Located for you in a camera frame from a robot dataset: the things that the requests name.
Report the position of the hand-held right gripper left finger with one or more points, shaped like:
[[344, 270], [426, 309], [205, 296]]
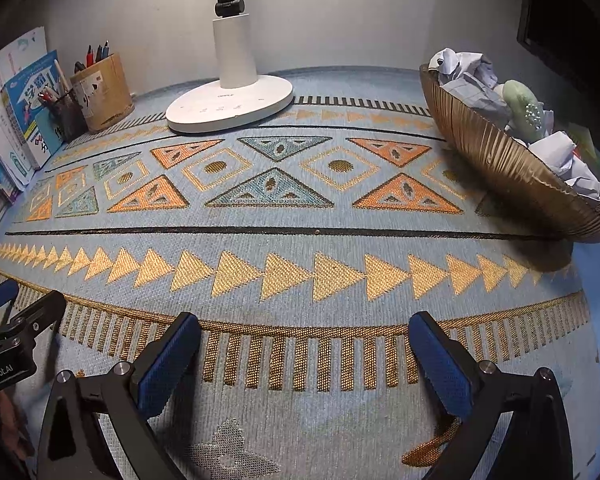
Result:
[[167, 365]]

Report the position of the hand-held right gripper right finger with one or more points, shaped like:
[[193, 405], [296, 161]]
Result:
[[440, 365]]

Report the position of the golden ribbed bowl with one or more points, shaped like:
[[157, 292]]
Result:
[[505, 170]]

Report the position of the pile of paper balls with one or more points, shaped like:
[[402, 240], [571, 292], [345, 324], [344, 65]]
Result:
[[472, 95]]

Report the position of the black mesh pen holder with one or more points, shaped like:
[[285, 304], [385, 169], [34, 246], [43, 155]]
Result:
[[70, 117]]

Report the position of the row of standing books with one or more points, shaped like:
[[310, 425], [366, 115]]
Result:
[[27, 100]]

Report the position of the patterned woven mat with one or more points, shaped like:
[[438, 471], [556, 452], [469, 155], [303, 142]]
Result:
[[300, 220]]

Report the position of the bunch of pencils and pens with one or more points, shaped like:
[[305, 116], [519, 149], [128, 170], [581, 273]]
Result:
[[61, 77]]

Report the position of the bamboo pen holder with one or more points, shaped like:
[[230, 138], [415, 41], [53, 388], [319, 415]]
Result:
[[105, 95]]

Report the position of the bunch of red black pens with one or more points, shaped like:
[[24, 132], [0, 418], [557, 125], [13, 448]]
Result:
[[100, 54]]

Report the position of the white desk lamp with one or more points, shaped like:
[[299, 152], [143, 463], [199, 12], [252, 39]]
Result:
[[230, 105]]

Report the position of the green plush toy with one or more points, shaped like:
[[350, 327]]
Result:
[[520, 105]]

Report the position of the black monitor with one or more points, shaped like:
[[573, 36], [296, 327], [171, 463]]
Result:
[[570, 20]]

